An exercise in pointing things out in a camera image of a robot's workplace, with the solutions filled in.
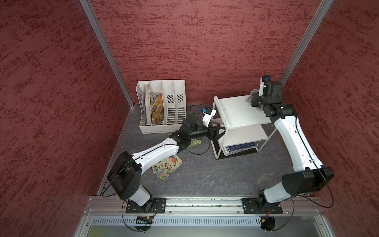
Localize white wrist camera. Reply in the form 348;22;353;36
259;75;271;96
202;107;217;127

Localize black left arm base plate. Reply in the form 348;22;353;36
125;197;167;214

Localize colourful Chinese picture book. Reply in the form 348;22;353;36
151;155;183;181

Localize aluminium corner post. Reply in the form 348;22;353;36
80;0;135;109
279;0;334;85

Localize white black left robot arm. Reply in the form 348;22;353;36
107;114;225;207

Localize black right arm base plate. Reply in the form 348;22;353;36
241;198;283;214

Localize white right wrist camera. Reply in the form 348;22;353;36
259;75;271;96

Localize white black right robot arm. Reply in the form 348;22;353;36
251;76;334;211

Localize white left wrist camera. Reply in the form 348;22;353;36
202;107;217;127

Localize green Treehouse book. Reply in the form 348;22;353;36
187;139;201;148

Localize right aluminium corner post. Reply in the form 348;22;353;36
279;0;334;85

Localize blue white magazines stack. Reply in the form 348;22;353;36
141;84;152;125

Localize blue book under shelf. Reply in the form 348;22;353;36
224;142;258;156

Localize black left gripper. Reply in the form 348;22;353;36
189;120;229;141

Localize grey knitted cloth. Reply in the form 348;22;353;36
246;89;259;106

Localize white perforated magazine file rack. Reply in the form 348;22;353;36
136;80;187;134

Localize white two-tier bookshelf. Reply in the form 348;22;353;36
211;95;277;160

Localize aluminium front rail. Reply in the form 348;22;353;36
83;196;326;217

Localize yellow Chinese comic book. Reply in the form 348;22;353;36
150;93;164;125

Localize left aluminium corner post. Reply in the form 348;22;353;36
80;0;135;109

